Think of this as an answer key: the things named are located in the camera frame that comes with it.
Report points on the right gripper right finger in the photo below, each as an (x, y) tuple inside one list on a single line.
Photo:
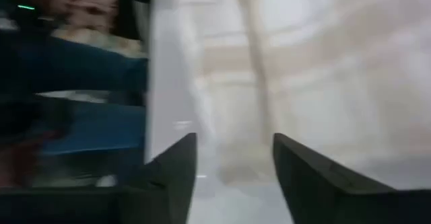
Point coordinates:
[(320, 197)]

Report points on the white plaid kitchen towel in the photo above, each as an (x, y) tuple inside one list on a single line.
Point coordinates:
[(320, 82)]

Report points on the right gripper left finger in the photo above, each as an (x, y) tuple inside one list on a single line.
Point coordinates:
[(151, 204)]

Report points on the person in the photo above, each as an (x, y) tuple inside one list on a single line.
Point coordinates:
[(84, 66)]

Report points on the black table frame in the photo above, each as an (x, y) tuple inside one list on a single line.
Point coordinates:
[(129, 15)]

